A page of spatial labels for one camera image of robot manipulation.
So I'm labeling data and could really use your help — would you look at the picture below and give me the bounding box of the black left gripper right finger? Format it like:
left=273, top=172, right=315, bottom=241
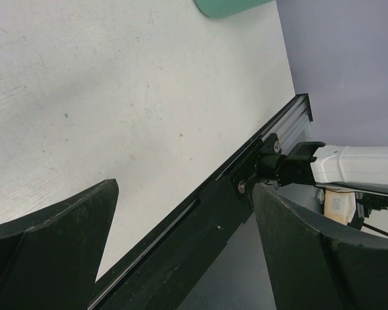
left=253, top=183, right=388, bottom=309

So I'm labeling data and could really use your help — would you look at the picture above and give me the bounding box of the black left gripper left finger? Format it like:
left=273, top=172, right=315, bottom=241
left=0, top=179, right=119, bottom=309

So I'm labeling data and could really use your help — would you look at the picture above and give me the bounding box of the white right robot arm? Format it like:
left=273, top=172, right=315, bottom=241
left=255, top=141, right=388, bottom=186

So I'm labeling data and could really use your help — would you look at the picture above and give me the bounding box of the green plastic bin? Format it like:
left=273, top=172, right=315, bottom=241
left=194, top=0, right=272, bottom=19

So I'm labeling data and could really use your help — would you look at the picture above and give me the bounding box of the beige box under table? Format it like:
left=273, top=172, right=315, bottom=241
left=323, top=190, right=357, bottom=225

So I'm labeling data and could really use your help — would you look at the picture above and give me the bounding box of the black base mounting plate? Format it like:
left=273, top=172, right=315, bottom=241
left=89, top=133, right=281, bottom=309

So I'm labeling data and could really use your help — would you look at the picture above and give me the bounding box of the aluminium rail right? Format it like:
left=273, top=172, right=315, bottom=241
left=259, top=94, right=313, bottom=154

